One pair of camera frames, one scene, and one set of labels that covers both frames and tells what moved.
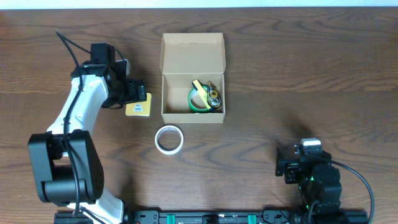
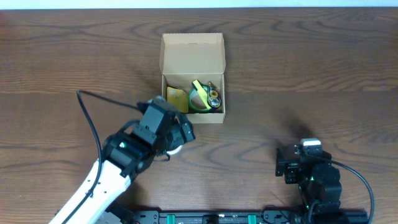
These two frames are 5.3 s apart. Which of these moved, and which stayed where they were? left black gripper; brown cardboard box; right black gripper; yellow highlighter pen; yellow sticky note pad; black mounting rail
Moved: left black gripper; yellow sticky note pad
Stayed: black mounting rail; yellow highlighter pen; right black gripper; brown cardboard box
